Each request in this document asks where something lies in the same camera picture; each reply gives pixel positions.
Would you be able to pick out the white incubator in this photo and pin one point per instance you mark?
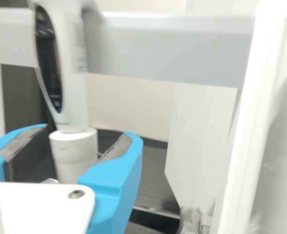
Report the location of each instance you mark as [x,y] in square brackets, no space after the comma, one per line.
[202,134]

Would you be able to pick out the pipette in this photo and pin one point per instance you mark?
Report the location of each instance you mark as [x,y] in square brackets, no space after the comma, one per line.
[70,73]

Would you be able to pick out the black platform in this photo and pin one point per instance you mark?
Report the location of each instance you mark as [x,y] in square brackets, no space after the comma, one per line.
[153,170]

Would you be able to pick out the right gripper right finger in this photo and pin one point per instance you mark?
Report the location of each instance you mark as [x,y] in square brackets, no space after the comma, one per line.
[114,185]

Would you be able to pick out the white pipette stand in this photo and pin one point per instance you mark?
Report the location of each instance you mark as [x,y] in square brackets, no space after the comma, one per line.
[158,48]

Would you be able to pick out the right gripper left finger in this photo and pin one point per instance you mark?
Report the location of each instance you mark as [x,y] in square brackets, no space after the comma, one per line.
[9,141]

